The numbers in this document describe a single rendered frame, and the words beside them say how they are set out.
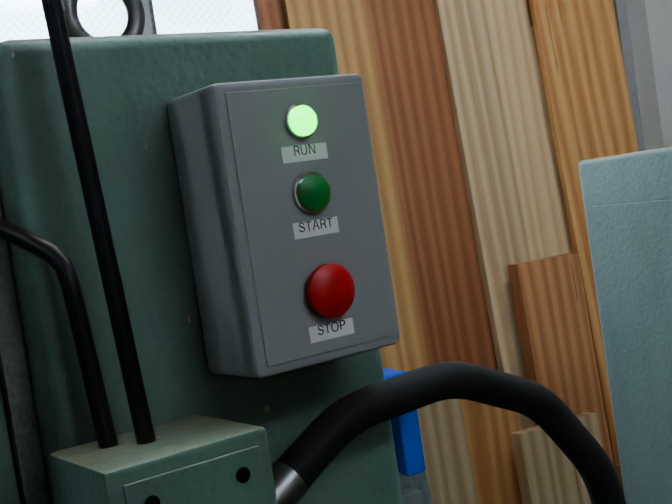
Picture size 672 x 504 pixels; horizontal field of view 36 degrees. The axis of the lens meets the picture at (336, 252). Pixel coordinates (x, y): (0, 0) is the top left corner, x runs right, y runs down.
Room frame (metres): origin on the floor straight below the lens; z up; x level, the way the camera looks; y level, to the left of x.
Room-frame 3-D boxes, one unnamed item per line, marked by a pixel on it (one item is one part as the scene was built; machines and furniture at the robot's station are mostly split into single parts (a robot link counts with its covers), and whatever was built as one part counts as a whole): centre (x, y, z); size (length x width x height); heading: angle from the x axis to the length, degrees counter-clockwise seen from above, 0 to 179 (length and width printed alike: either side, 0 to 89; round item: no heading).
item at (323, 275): (0.58, 0.01, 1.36); 0.03 x 0.01 x 0.03; 124
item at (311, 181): (0.58, 0.01, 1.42); 0.02 x 0.01 x 0.02; 124
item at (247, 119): (0.61, 0.03, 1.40); 0.10 x 0.06 x 0.16; 124
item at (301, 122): (0.58, 0.01, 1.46); 0.02 x 0.01 x 0.02; 124
